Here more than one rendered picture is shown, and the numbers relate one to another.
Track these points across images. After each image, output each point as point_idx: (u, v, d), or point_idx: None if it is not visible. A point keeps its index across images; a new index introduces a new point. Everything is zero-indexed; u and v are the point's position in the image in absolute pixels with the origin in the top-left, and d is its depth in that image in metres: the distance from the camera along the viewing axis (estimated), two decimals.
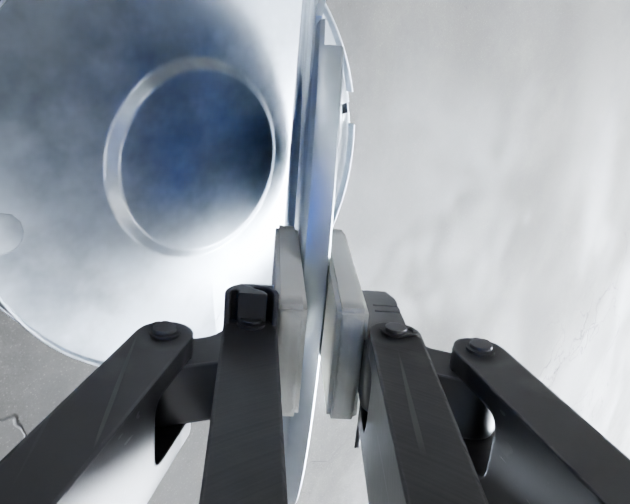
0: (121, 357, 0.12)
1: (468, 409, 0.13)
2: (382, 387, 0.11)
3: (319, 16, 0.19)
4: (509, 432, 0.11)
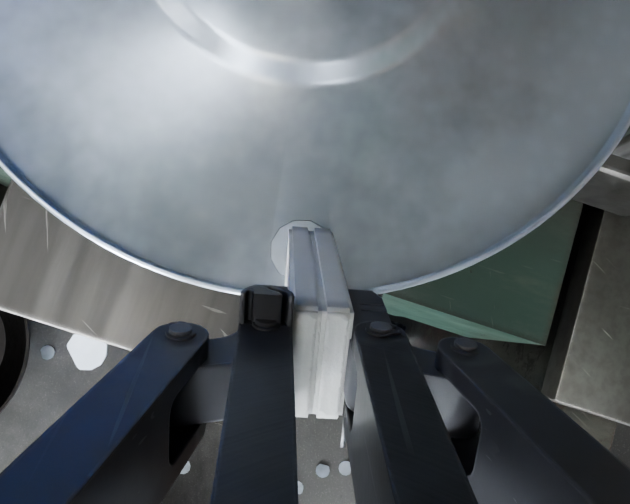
0: (137, 357, 0.12)
1: (453, 408, 0.13)
2: (368, 387, 0.11)
3: None
4: (495, 431, 0.11)
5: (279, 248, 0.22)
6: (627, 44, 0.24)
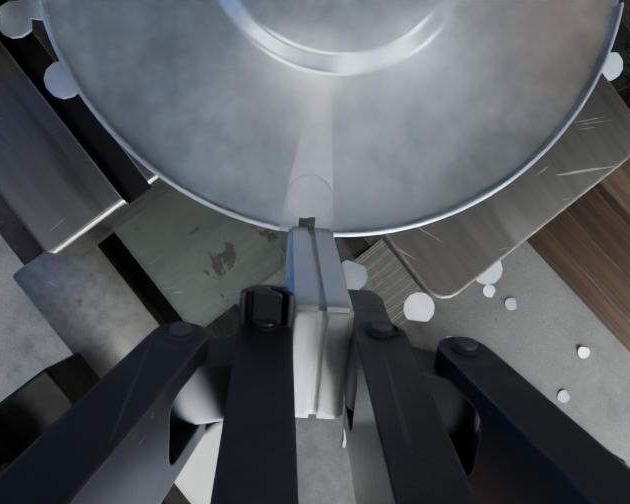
0: (137, 357, 0.12)
1: (453, 408, 0.13)
2: (368, 387, 0.11)
3: None
4: (495, 431, 0.11)
5: None
6: None
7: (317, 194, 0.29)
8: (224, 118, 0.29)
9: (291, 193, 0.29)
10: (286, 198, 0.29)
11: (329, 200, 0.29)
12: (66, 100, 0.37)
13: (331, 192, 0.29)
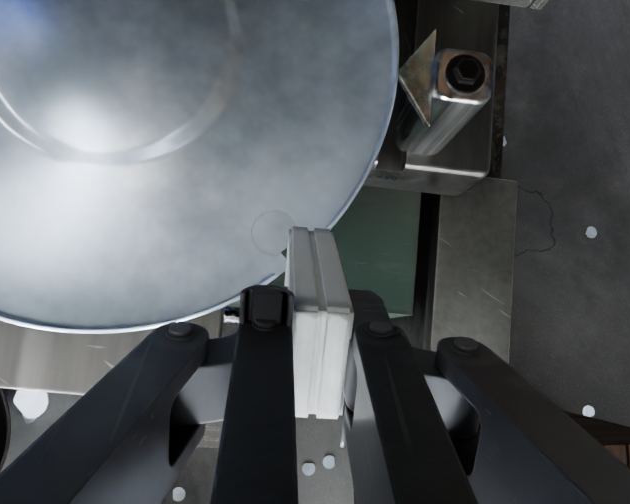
0: (137, 357, 0.12)
1: (453, 408, 0.13)
2: (368, 387, 0.11)
3: None
4: (495, 431, 0.11)
5: None
6: None
7: (277, 225, 0.30)
8: (158, 239, 0.29)
9: (259, 243, 0.29)
10: (259, 249, 0.29)
11: (290, 220, 0.30)
12: None
13: (285, 213, 0.30)
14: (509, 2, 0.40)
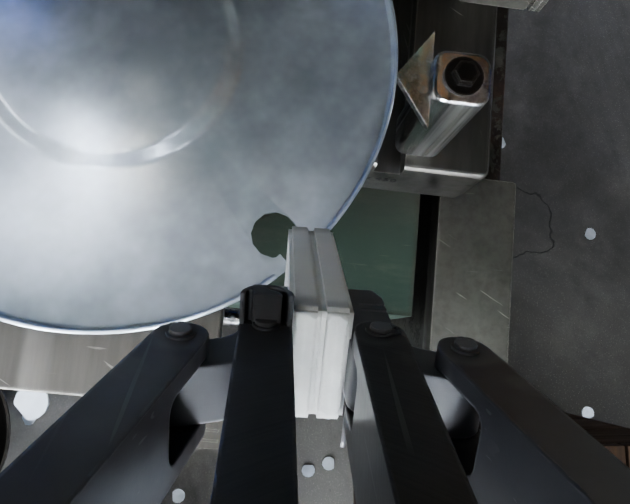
0: (137, 357, 0.12)
1: (453, 408, 0.13)
2: (368, 387, 0.11)
3: None
4: (495, 431, 0.11)
5: None
6: None
7: None
8: (310, 1, 0.32)
9: None
10: None
11: None
12: None
13: None
14: (507, 5, 0.41)
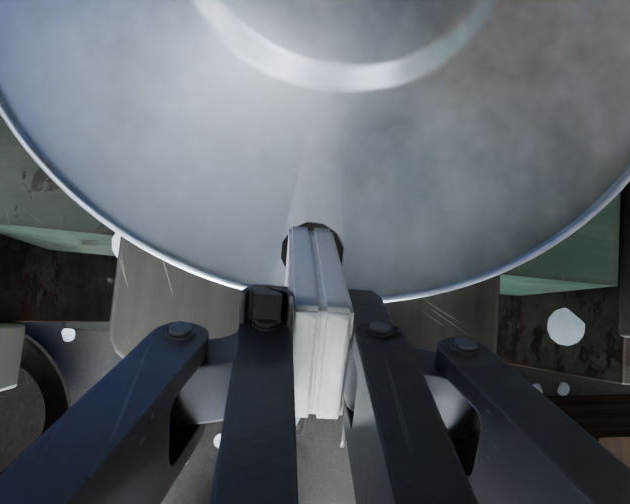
0: (137, 357, 0.12)
1: (453, 408, 0.13)
2: (368, 387, 0.11)
3: None
4: (495, 431, 0.11)
5: None
6: (191, 237, 0.22)
7: None
8: None
9: None
10: None
11: None
12: None
13: None
14: None
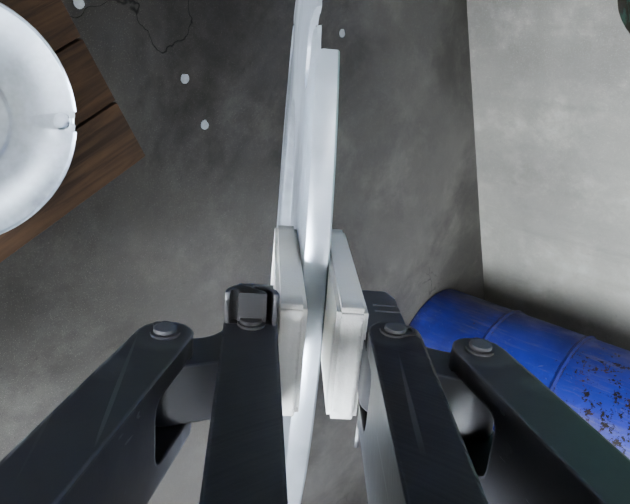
0: (121, 357, 0.12)
1: (468, 409, 0.13)
2: (382, 387, 0.11)
3: None
4: (509, 432, 0.11)
5: None
6: None
7: None
8: None
9: None
10: None
11: None
12: None
13: None
14: None
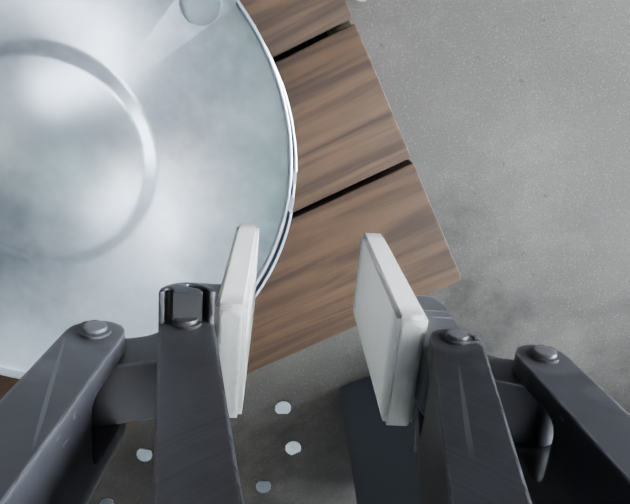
0: (51, 359, 0.11)
1: (533, 416, 0.13)
2: (437, 391, 0.12)
3: None
4: (567, 438, 0.11)
5: None
6: None
7: None
8: None
9: None
10: None
11: None
12: None
13: None
14: None
